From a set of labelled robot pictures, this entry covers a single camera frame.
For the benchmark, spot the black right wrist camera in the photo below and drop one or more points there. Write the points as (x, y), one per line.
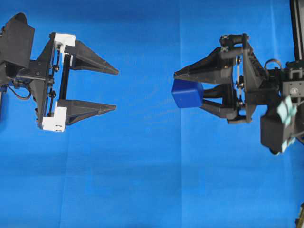
(16, 39)

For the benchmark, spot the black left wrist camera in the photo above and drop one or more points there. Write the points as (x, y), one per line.
(281, 124)

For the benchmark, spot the blue block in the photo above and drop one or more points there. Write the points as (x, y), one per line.
(187, 94)

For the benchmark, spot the blue table cloth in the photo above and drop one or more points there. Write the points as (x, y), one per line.
(148, 164)

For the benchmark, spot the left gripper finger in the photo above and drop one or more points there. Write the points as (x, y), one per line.
(217, 67)

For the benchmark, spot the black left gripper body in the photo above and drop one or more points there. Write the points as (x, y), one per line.
(261, 86)

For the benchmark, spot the black aluminium frame rail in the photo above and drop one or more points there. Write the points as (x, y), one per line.
(297, 19)

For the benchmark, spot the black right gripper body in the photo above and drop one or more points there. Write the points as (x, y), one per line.
(38, 79)

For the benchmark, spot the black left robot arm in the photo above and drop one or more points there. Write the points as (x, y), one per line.
(292, 81)

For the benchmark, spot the left gripper white-mount finger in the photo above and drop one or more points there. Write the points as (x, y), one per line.
(222, 102)

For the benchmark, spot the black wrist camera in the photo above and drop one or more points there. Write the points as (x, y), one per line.
(16, 39)
(281, 124)

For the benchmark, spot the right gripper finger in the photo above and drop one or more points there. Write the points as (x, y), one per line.
(68, 112)
(82, 57)

